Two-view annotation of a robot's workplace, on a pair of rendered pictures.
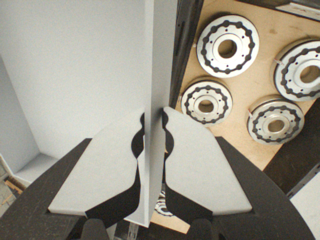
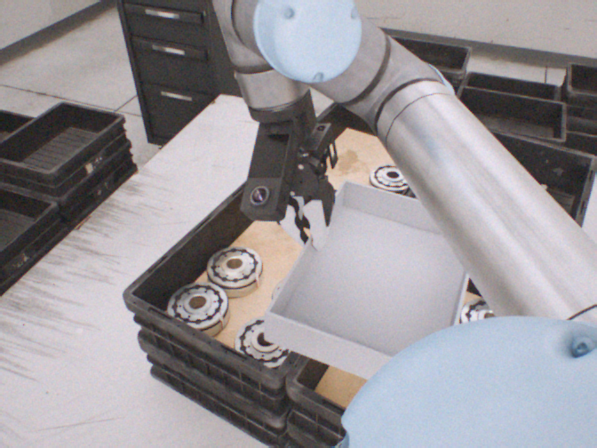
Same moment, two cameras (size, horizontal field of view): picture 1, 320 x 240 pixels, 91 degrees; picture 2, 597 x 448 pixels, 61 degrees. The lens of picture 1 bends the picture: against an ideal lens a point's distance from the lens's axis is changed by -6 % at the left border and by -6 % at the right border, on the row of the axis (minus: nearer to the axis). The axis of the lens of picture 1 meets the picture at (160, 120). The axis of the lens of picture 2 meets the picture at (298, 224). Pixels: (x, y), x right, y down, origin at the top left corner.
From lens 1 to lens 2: 0.57 m
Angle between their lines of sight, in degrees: 31
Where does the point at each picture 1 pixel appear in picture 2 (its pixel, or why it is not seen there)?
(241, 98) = (261, 300)
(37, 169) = not seen: hidden behind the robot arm
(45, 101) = (419, 279)
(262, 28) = not seen: hidden behind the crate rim
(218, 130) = not seen: hidden behind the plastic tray
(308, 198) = (199, 183)
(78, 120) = (391, 260)
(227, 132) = (284, 268)
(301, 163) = (218, 223)
